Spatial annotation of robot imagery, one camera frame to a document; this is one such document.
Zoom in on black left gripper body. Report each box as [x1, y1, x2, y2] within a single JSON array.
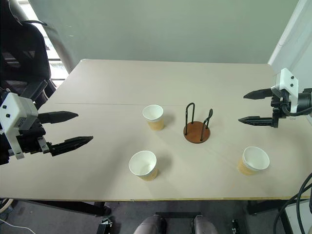
[[15, 117, 53, 155]]

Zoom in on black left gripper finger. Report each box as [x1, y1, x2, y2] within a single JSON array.
[[49, 136, 94, 157], [38, 111, 79, 124]]

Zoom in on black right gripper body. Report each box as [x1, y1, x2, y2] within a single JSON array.
[[270, 85, 292, 129]]

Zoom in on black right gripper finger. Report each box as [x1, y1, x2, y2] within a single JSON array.
[[243, 88, 274, 100], [238, 116, 274, 127]]

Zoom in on tan paper cup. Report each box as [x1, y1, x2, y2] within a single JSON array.
[[128, 150, 158, 182], [142, 104, 165, 131], [237, 146, 271, 176]]

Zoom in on black office chair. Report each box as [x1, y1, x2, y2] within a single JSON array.
[[0, 0, 57, 108]]

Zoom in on grey rounded robot foot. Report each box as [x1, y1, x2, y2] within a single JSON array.
[[133, 215, 167, 234], [191, 214, 219, 234]]

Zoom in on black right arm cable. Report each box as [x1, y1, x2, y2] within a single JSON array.
[[280, 97, 312, 117]]

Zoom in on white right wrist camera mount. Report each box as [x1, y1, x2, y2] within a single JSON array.
[[275, 68, 300, 113]]

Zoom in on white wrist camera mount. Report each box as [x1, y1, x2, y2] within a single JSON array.
[[0, 93, 39, 160], [275, 68, 300, 113]]

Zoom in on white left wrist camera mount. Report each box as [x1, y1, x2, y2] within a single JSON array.
[[0, 93, 39, 160]]

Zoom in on wooden base wire cup holder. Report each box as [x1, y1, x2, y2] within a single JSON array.
[[183, 102, 214, 144]]

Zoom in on black table leg frame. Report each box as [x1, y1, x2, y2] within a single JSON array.
[[14, 199, 112, 217]]

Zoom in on white floor cable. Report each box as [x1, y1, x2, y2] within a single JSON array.
[[0, 218, 30, 234]]

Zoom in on black cable bundle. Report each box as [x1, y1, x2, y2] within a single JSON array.
[[273, 172, 312, 234]]

